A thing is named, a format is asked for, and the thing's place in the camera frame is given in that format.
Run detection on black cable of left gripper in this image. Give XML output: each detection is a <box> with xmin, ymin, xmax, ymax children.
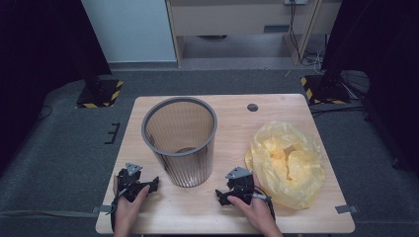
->
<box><xmin>105</xmin><ymin>187</ymin><xmax>127</xmax><ymax>233</ymax></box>

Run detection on grey floor tape strip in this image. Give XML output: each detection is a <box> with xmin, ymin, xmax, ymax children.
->
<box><xmin>0</xmin><ymin>209</ymin><xmax>100</xmax><ymax>219</ymax></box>

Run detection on thin black floor cable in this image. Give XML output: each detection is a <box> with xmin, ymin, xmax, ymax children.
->
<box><xmin>37</xmin><ymin>104</ymin><xmax>54</xmax><ymax>121</ymax></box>

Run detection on light wooden desk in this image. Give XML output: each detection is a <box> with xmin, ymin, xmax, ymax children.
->
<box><xmin>165</xmin><ymin>0</ymin><xmax>342</xmax><ymax>68</ymax></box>

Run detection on black curtain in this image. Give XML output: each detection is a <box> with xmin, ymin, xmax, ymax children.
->
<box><xmin>320</xmin><ymin>0</ymin><xmax>419</xmax><ymax>181</ymax></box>
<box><xmin>0</xmin><ymin>0</ymin><xmax>113</xmax><ymax>174</ymax></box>

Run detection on person's right hand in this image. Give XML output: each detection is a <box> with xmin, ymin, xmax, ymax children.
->
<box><xmin>226</xmin><ymin>173</ymin><xmax>278</xmax><ymax>231</ymax></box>

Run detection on yellow plastic trash bag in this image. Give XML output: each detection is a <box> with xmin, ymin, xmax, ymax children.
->
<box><xmin>244</xmin><ymin>119</ymin><xmax>327</xmax><ymax>210</ymax></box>

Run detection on person's left hand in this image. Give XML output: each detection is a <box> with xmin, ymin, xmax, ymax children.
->
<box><xmin>113</xmin><ymin>176</ymin><xmax>151</xmax><ymax>236</ymax></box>

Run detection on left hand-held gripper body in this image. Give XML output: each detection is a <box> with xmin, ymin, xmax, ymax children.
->
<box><xmin>116</xmin><ymin>162</ymin><xmax>146</xmax><ymax>202</ymax></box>

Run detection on grey ribbed trash bin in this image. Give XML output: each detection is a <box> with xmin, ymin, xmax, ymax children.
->
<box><xmin>140</xmin><ymin>96</ymin><xmax>218</xmax><ymax>189</ymax></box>

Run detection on white floor cables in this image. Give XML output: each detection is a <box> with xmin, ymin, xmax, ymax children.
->
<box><xmin>300</xmin><ymin>48</ymin><xmax>326</xmax><ymax>76</ymax></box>

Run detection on black hanging cable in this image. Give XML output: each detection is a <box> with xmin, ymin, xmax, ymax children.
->
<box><xmin>289</xmin><ymin>3</ymin><xmax>302</xmax><ymax>61</ymax></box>

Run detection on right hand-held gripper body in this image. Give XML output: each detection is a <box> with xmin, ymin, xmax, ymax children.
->
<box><xmin>224</xmin><ymin>166</ymin><xmax>257</xmax><ymax>205</ymax></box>

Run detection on black stand base striped edge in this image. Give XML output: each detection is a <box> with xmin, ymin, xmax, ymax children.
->
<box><xmin>75</xmin><ymin>78</ymin><xmax>125</xmax><ymax>110</ymax></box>
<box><xmin>299</xmin><ymin>74</ymin><xmax>351</xmax><ymax>106</ymax></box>

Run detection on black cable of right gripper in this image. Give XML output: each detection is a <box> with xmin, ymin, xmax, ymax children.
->
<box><xmin>251</xmin><ymin>186</ymin><xmax>277</xmax><ymax>221</ymax></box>

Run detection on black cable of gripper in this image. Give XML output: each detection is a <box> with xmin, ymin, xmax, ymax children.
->
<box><xmin>251</xmin><ymin>186</ymin><xmax>277</xmax><ymax>221</ymax></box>
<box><xmin>105</xmin><ymin>187</ymin><xmax>127</xmax><ymax>233</ymax></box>

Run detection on white cabinet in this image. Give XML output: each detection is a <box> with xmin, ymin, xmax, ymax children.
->
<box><xmin>80</xmin><ymin>0</ymin><xmax>178</xmax><ymax>64</ymax></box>

